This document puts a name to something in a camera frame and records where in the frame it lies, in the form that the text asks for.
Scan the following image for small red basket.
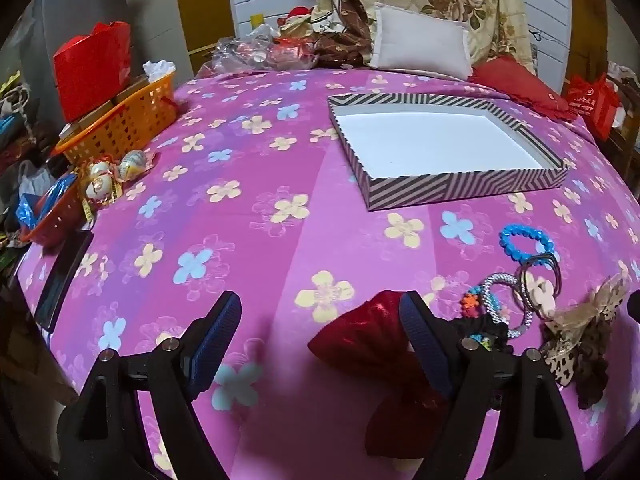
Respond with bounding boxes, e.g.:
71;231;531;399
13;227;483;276
22;175;88;248

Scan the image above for white pillow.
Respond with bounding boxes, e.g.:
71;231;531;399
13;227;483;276
369;2;473;81

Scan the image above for orange plastic basket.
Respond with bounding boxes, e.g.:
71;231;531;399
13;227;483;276
54;71;177;166

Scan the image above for blue bead bracelet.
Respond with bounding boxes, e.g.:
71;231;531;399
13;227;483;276
499;224;556;263

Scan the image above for red gift bag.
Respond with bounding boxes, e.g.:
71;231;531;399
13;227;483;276
53;21;132;123

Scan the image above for striped cardboard box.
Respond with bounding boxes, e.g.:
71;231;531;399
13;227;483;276
327;94;569;212

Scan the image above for white plastic bag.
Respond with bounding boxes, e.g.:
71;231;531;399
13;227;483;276
17;160;56;196

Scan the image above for red frilled pillow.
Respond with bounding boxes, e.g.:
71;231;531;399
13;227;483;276
467;56;581;122

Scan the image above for yellow wooden door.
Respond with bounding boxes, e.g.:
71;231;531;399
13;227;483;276
172;0;238;76

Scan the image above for brown cardboard box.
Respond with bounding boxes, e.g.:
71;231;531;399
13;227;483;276
60;77;151;141

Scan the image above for red plush toy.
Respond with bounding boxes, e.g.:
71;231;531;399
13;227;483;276
277;6;313;36

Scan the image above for blue plastic bag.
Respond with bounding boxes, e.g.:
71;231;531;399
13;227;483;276
17;172;81;228

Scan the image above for leopard print hair bow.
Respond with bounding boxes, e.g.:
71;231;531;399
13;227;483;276
540;275;631;388

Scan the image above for pink floral bedsheet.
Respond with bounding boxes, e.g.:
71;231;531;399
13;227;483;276
15;67;640;480

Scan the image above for red shopping bag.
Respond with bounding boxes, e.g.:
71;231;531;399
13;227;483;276
565;74;621;141

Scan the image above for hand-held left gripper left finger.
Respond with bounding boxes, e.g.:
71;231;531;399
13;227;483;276
57;290;243;480

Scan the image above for dark brown hair bow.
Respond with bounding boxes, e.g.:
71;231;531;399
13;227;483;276
575;320;613;411

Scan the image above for grey refrigerator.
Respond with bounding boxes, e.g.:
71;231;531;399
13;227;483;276
45;0;193;91

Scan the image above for white tissue paper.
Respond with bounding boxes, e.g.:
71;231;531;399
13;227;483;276
143;60;176;81

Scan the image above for pile of bags and clothes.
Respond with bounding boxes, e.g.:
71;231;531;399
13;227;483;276
0;70;56;251

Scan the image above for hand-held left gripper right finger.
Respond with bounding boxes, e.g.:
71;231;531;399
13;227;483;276
399;290;586;480

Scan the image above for clear plastic bags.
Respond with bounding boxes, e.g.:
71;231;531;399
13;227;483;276
210;25;321;73

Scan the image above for silver white rope bracelet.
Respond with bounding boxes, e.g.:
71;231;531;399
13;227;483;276
480;272;536;341

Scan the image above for red black velvet hair bow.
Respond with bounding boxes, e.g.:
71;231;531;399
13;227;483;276
307;290;453;456

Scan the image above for brown floral quilt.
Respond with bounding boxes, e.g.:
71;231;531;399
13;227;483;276
312;0;373;68

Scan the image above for colourful flower bead bracelet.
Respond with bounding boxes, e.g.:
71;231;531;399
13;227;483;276
459;285;511;323

